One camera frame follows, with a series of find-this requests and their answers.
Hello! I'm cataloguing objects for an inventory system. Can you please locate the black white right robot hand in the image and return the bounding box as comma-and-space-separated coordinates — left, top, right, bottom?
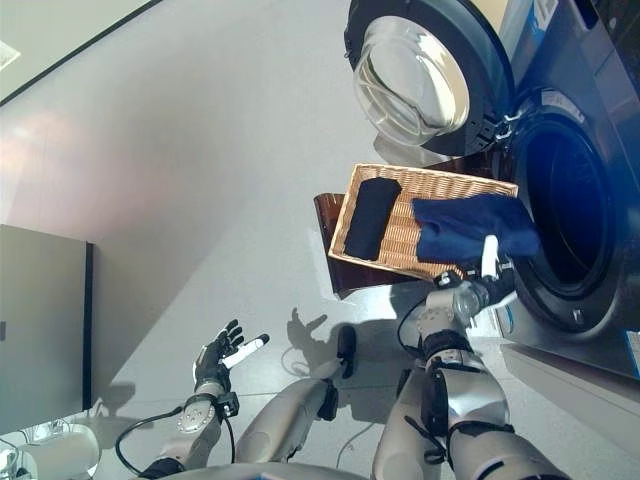
464, 234, 520, 307

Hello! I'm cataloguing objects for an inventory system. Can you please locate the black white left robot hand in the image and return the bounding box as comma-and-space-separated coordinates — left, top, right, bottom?
192, 319, 272, 396

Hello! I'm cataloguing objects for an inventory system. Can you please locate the blue garment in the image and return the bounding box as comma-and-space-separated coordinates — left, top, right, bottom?
409, 193, 545, 265

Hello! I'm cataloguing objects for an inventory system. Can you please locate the black garment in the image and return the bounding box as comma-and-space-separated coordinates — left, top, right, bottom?
342, 177, 403, 262

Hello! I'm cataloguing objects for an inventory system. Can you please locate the dark grey washing machine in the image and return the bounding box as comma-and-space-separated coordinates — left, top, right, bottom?
479, 0, 640, 384

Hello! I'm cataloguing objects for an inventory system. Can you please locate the round glass washing machine door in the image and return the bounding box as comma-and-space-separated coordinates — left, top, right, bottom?
342, 0, 517, 160

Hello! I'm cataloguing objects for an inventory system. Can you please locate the rectangular wicker laundry basket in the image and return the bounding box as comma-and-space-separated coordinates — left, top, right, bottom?
327, 162, 521, 282

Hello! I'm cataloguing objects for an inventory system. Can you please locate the silver robot torso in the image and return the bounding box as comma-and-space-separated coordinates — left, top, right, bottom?
184, 462, 381, 480

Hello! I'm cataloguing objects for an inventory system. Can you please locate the white blue label sticker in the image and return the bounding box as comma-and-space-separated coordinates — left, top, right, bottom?
621, 328, 640, 382

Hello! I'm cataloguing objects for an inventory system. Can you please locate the grey cabinet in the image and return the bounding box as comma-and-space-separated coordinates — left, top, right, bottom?
0, 223, 95, 432

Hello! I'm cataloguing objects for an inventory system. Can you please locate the silver right robot leg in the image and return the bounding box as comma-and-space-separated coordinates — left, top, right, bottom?
372, 367, 451, 480

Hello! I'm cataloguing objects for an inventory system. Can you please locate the brown wooden stool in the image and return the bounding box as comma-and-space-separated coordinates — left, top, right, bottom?
312, 149, 501, 302

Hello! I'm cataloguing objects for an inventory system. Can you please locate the white cabinet side panel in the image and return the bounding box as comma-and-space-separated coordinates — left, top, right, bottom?
497, 0, 561, 59

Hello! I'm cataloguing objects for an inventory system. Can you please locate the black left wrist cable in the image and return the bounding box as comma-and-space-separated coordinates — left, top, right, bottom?
114, 404, 236, 476

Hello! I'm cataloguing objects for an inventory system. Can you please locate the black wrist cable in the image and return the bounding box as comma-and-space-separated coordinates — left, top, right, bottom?
397, 299, 449, 454
114, 404, 236, 476

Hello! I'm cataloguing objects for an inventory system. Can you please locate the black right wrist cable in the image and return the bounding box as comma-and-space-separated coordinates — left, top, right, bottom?
397, 299, 449, 454

